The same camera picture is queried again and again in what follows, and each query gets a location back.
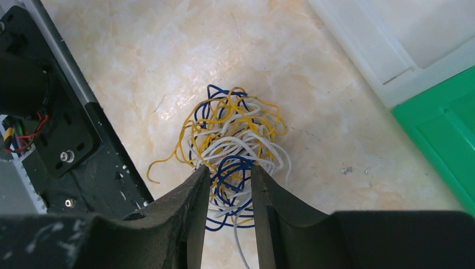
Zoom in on cable bundle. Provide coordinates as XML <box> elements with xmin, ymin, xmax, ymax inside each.
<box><xmin>146</xmin><ymin>84</ymin><xmax>292</xmax><ymax>269</ymax></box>

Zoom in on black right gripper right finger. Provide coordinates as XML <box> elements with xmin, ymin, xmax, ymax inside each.
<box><xmin>251</xmin><ymin>165</ymin><xmax>474</xmax><ymax>268</ymax></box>

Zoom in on white plastic bin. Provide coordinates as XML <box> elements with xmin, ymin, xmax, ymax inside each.
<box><xmin>310</xmin><ymin>1</ymin><xmax>474</xmax><ymax>108</ymax></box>

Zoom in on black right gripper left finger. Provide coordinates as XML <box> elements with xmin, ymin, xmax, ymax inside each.
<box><xmin>1</xmin><ymin>166</ymin><xmax>210</xmax><ymax>268</ymax></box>

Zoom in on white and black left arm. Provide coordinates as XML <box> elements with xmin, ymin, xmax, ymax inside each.
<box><xmin>1</xmin><ymin>52</ymin><xmax>54</xmax><ymax>117</ymax></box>

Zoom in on green plastic bin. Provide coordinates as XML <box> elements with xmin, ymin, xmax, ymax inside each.
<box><xmin>391</xmin><ymin>67</ymin><xmax>474</xmax><ymax>215</ymax></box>

